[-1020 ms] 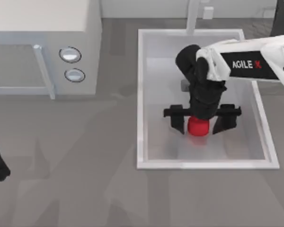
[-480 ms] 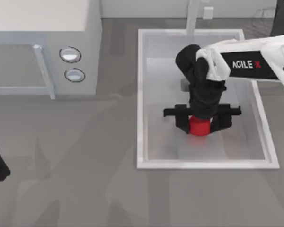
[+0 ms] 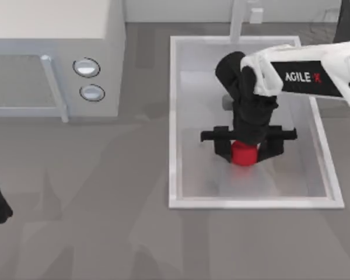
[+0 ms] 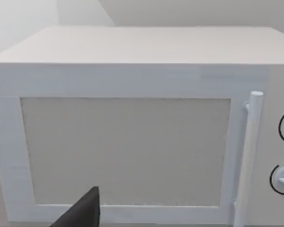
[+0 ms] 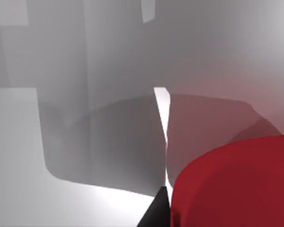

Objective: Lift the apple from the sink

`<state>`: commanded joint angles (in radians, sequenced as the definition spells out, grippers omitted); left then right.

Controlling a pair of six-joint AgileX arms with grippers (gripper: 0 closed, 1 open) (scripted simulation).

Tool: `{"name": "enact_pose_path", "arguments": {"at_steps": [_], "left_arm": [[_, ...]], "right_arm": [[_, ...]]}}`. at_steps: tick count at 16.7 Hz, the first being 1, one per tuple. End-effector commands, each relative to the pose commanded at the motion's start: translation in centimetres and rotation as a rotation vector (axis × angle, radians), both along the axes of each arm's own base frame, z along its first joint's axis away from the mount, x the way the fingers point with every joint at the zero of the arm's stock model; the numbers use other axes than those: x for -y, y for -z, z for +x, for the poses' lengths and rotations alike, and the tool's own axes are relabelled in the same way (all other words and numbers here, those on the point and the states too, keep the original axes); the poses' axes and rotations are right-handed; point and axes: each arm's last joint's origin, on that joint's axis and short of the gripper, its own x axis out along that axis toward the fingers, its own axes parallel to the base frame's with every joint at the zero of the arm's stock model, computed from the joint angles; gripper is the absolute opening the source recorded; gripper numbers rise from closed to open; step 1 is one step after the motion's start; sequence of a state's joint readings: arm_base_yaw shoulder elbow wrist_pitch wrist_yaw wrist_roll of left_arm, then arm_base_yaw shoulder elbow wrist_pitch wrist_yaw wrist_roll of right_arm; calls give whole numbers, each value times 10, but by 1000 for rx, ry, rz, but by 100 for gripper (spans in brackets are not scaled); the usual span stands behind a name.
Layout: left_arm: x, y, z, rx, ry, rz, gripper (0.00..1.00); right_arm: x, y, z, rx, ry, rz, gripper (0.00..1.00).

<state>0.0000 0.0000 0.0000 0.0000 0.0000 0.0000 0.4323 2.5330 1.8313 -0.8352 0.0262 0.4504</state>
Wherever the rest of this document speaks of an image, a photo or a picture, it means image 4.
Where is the white microwave door handle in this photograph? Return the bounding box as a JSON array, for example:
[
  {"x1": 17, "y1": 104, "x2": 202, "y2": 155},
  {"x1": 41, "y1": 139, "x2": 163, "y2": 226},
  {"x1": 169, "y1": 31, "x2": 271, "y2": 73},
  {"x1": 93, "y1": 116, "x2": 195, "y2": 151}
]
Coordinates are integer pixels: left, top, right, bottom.
[{"x1": 232, "y1": 90, "x2": 264, "y2": 227}]

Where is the pale microwave oven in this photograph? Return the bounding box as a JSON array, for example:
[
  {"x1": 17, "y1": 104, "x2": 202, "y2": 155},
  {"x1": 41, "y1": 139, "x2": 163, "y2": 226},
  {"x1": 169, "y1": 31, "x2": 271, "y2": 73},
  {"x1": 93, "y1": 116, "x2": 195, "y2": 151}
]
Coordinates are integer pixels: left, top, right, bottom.
[{"x1": 0, "y1": 26, "x2": 284, "y2": 227}]

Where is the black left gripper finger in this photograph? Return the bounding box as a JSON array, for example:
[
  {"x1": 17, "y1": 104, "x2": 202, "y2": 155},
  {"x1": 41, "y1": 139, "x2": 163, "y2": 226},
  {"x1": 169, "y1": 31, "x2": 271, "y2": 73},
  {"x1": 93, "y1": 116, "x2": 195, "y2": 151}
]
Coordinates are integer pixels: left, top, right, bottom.
[{"x1": 49, "y1": 186, "x2": 101, "y2": 227}]

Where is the pale microwave door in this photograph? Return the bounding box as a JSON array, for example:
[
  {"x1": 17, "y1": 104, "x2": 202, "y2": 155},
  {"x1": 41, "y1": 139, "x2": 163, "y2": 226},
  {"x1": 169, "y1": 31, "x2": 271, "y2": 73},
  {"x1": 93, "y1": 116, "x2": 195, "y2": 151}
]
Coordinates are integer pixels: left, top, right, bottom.
[{"x1": 0, "y1": 63, "x2": 268, "y2": 224}]

